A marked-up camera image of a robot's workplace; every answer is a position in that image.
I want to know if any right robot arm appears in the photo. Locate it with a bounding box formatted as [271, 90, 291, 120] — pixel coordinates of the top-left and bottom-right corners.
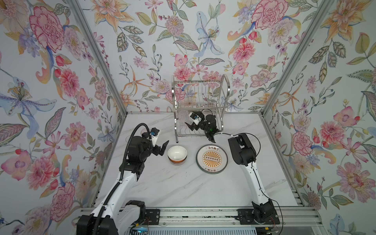
[186, 111, 283, 224]

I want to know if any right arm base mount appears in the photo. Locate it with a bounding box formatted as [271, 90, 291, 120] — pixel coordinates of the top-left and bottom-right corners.
[235, 198, 280, 225]

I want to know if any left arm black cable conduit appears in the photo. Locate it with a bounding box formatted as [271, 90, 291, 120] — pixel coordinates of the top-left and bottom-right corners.
[92, 122, 151, 235]

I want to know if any dark-rimmed lettered plate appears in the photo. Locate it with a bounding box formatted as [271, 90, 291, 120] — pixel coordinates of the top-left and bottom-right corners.
[196, 151, 228, 174]

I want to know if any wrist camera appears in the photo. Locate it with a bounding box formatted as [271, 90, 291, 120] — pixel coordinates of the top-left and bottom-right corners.
[189, 111, 205, 125]
[150, 127, 160, 147]

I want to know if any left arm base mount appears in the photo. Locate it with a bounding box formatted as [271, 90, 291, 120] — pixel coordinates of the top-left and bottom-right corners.
[118, 200, 161, 226]

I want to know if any red floral patterned bowl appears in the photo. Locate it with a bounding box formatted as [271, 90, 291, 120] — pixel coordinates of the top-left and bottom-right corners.
[170, 161, 185, 165]

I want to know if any orange bowl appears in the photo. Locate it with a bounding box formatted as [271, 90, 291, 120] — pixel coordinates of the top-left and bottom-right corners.
[167, 146, 188, 162]

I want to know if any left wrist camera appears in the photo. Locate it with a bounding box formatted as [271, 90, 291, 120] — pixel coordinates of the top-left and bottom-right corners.
[150, 127, 160, 147]

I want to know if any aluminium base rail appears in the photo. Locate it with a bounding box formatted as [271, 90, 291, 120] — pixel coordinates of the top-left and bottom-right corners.
[146, 206, 323, 229]

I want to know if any chrome two-tier dish rack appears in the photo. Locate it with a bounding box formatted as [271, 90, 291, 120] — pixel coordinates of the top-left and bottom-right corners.
[171, 74, 231, 143]

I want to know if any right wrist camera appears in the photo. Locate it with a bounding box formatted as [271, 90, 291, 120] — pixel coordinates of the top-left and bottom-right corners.
[189, 111, 205, 125]

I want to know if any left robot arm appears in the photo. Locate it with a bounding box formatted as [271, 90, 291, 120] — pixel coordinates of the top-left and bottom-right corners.
[76, 136, 169, 235]

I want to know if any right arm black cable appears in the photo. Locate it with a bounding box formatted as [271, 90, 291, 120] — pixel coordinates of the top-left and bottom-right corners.
[202, 108, 284, 235]

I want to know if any orange patterned plate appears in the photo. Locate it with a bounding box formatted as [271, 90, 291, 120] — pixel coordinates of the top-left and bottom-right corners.
[196, 145, 229, 174]

